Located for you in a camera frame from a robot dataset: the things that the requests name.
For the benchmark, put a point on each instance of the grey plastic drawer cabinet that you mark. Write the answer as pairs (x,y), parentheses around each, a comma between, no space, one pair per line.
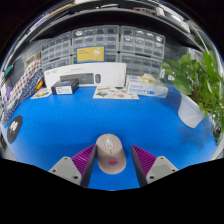
(58,63)
(56,46)
(142,40)
(96,37)
(111,57)
(140,65)

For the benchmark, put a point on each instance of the white cloth with coloured dots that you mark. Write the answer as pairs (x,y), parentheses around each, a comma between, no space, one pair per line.
(25,83)

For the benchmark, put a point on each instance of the long white keyboard box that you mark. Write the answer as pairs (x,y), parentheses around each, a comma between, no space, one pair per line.
(110,71)

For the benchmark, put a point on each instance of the dark wall shelf unit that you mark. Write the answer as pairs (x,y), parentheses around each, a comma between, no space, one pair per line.
(110,15)

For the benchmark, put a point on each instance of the black round mouse pad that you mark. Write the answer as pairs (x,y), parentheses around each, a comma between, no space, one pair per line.
(15,130)

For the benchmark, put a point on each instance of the white mesh basket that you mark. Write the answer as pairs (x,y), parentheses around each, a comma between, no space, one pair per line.
(32,60)

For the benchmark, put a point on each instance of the beige pink computer mouse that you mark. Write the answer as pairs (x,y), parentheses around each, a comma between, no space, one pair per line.
(111,155)

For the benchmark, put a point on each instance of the yellow card box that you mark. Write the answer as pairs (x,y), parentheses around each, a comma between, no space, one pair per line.
(90,55)

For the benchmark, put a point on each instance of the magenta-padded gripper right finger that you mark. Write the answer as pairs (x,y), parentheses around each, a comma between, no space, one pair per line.
(160,166)

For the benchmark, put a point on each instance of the small black box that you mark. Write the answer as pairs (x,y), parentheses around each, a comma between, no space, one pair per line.
(65,86)

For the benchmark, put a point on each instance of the green plant in white pot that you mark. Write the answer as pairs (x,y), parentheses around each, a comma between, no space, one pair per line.
(193,76)

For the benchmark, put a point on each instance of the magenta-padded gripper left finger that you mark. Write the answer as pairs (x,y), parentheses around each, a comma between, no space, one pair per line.
(66,168)

